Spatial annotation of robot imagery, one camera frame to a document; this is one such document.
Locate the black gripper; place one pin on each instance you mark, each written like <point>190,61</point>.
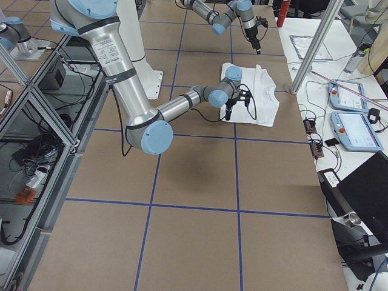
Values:
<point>251,36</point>
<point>231,102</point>

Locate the white long-sleeve printed t-shirt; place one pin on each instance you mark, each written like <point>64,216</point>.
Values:
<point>263,111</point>

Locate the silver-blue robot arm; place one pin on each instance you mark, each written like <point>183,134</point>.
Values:
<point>243,10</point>
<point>147,128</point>

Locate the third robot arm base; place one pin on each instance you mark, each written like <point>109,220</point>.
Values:
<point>16,39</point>

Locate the red bottle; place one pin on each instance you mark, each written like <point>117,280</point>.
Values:
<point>283,13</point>

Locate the upper black-orange connector block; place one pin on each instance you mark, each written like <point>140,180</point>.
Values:
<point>309,125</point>

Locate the black-orange connector block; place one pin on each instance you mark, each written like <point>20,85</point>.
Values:
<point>316,149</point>
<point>309,125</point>

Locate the lower black-orange connector block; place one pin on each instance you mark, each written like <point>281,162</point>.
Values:
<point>316,149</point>

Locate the upper blue teach pendant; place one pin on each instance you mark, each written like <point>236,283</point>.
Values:
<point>342,99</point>

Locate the blue teach pendant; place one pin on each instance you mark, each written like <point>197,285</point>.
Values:
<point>354,132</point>
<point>342,99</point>

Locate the grey water bottle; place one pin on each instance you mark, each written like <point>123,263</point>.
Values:
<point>357,57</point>

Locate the grey office chair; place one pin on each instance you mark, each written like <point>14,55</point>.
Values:
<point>364,14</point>

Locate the lower blue teach pendant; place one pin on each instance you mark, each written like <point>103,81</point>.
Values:
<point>354,132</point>

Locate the black power adapter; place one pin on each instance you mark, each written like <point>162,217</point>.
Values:
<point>373,115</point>

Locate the black laptop computer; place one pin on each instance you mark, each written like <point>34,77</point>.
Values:
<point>363,191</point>

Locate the silver metal cup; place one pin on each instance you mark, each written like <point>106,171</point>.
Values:
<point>353,220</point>

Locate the black controller box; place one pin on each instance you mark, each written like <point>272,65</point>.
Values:
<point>54,78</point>

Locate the white power strip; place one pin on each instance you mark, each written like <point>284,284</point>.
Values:
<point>37,178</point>

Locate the orange small box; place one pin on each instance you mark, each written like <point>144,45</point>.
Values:
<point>24,196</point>

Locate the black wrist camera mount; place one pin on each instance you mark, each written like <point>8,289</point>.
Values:
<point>245,96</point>
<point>261,21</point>

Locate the aluminium frame post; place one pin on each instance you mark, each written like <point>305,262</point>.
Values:
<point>319,36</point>

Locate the white central pedestal column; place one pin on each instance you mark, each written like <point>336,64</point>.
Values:
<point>130,32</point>

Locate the aluminium frame rack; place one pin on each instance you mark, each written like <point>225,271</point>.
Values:
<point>43,128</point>

